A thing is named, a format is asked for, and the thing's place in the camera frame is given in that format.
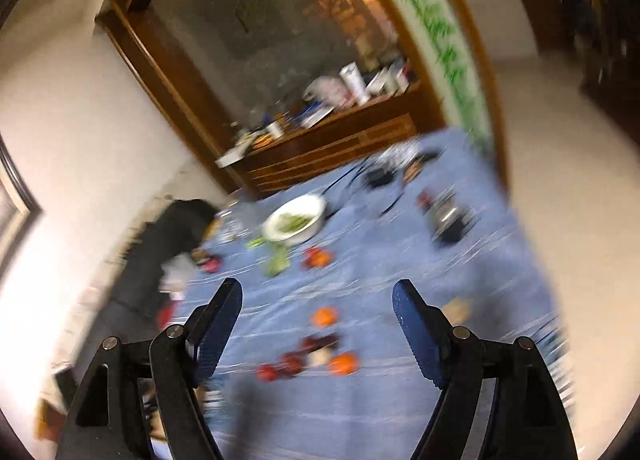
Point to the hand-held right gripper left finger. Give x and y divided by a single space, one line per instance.
220 327

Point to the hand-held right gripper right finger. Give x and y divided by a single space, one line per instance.
415 327

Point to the dark purple plum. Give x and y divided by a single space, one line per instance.
321 342

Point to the red box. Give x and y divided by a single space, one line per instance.
210 264

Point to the blue checked tablecloth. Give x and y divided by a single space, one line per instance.
390 260

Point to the dark red fruit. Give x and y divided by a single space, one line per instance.
292 364

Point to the green vegetable stalks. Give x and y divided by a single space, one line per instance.
277 262

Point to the black sofa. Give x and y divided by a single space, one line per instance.
160 250

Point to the clear glass pitcher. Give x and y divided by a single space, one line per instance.
235 227

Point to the white garlic bulb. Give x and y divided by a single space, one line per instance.
318 357

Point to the black pot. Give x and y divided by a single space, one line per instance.
450 222

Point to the red apple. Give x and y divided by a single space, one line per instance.
425 200

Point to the green leaves in bowl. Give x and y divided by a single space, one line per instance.
292 221

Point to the white bowl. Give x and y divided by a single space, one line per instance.
305 227

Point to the black power adapter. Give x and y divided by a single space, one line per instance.
378 175

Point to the brown mushrooms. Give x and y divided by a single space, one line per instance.
412 170

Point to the black oblong object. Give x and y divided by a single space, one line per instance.
431 155

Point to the wooden sideboard with mirror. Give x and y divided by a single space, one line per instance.
325 144

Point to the small white bottle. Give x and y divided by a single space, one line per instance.
274 129

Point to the dark framed picture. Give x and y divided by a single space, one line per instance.
15 200

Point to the white box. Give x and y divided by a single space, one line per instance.
390 79

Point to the white tube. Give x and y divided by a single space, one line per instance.
355 82

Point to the clear plastic bag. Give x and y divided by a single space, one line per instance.
325 89

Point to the bamboo wall poster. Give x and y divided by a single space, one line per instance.
445 49

